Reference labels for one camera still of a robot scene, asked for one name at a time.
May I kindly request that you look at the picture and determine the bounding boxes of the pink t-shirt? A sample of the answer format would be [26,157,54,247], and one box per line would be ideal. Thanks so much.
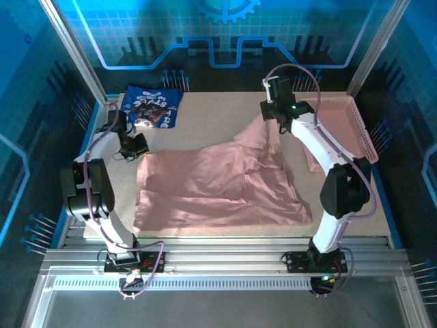
[132,114,328,236]

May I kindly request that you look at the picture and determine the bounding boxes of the blue printed t-shirt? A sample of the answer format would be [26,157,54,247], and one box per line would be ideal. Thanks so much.
[121,83,184,130]

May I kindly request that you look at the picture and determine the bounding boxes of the pink plastic basket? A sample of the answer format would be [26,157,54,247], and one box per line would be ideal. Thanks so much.
[300,95,379,163]

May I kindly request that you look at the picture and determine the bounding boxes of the black electronics board with LEDs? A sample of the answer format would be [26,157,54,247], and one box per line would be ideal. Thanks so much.
[309,275,342,299]

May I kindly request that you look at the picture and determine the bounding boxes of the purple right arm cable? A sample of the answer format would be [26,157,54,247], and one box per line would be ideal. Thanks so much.
[264,63,378,300]

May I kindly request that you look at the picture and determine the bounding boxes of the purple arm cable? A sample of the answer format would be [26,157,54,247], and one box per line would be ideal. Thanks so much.
[83,102,167,300]
[264,63,378,300]

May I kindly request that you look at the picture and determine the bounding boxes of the aluminium side rail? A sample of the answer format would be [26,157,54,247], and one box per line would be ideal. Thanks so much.
[70,95,122,240]

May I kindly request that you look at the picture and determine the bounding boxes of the aluminium frame post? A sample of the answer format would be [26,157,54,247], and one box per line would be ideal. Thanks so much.
[38,0,109,105]
[345,0,412,98]

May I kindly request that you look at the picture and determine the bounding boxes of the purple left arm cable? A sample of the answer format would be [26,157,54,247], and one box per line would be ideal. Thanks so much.
[83,102,167,300]

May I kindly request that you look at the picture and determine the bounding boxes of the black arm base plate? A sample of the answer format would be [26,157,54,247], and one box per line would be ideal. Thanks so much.
[103,251,167,274]
[282,251,348,274]

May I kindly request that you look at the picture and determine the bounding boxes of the white cable connector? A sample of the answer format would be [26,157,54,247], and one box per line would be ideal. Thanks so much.
[119,269,144,300]

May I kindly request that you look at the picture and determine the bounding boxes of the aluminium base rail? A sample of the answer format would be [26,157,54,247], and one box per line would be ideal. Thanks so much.
[39,235,410,277]

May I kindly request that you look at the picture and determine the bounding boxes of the slotted grey cable duct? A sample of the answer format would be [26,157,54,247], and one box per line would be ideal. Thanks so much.
[51,275,317,292]

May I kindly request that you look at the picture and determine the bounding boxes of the aluminium lower frame bar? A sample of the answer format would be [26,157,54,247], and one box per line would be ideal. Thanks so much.
[394,275,433,328]
[20,275,57,328]

